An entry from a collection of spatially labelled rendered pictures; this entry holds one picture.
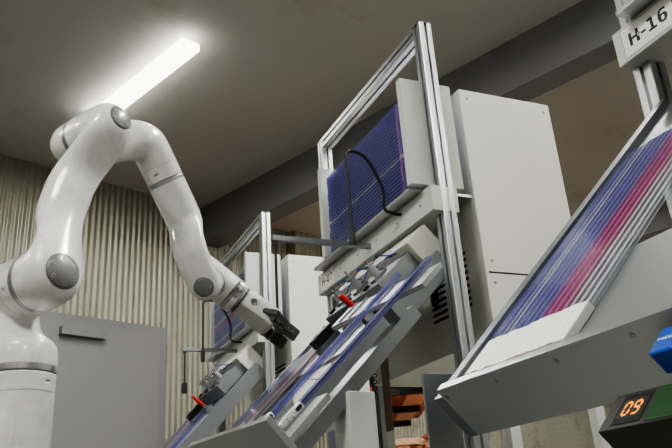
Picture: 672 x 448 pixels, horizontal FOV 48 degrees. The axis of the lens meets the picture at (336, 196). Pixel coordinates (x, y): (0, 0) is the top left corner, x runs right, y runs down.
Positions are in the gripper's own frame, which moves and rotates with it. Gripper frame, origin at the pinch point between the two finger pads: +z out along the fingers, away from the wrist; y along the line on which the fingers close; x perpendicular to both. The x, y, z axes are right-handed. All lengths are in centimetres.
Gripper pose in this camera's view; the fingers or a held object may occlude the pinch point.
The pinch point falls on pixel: (287, 338)
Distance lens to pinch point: 193.2
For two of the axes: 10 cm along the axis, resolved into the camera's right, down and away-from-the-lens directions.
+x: -5.0, 6.7, -5.5
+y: -3.9, 3.9, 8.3
